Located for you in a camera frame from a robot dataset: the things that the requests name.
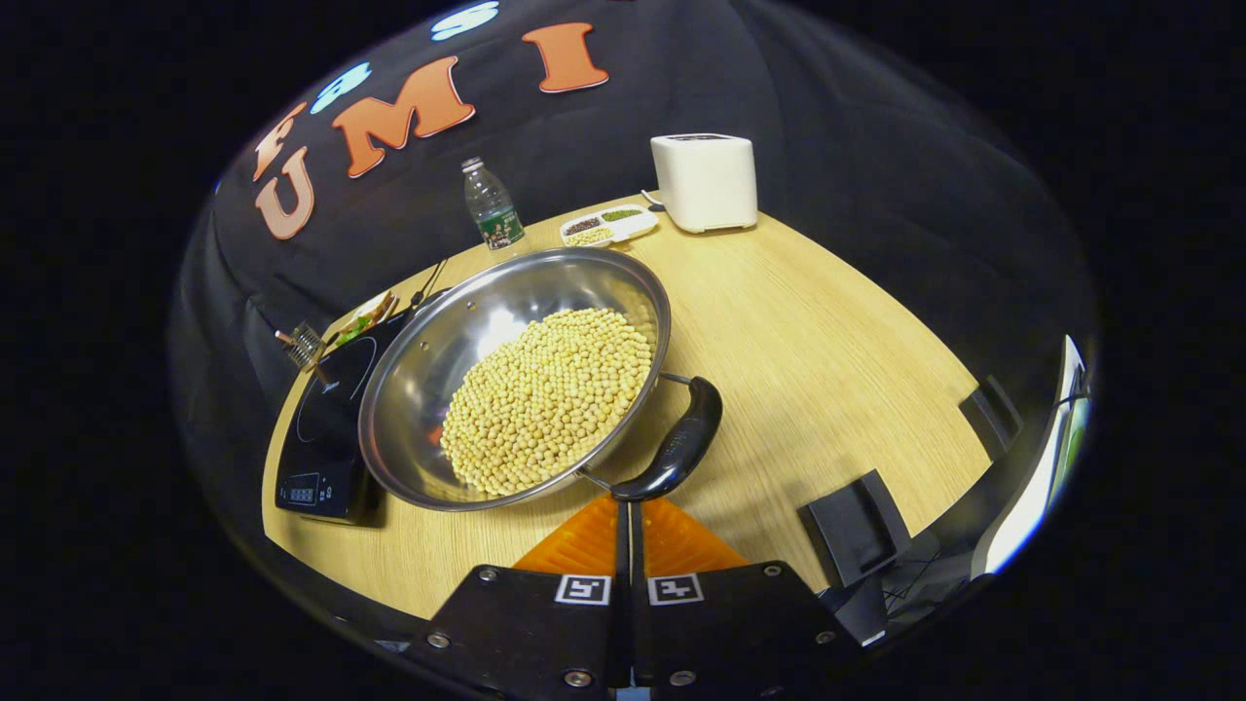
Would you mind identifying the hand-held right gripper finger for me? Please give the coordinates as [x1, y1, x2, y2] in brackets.
[631, 497, 860, 698]
[404, 495, 634, 698]

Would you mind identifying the pile of yellow soybeans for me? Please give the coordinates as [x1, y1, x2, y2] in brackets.
[439, 307, 654, 498]

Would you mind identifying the stainless steel pot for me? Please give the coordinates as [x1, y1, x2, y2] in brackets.
[357, 246, 725, 514]

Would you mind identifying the black induction cooktop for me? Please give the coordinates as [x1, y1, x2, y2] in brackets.
[274, 310, 431, 524]

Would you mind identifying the white divided bean dish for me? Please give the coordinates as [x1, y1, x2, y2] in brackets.
[559, 205, 661, 249]

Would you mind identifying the sandwich with lettuce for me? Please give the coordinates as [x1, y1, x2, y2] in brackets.
[334, 292, 392, 344]

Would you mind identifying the clear plastic water bottle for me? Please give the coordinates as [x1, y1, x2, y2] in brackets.
[460, 156, 528, 253]

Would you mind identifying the white toaster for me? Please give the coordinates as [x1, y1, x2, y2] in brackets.
[649, 133, 759, 236]

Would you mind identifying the black backdrop cloth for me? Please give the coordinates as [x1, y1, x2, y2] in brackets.
[165, 0, 1103, 634]

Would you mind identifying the black power cable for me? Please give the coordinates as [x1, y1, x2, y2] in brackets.
[408, 257, 450, 309]

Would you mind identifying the wire mesh utensil holder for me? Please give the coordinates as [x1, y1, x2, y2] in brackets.
[275, 320, 328, 375]

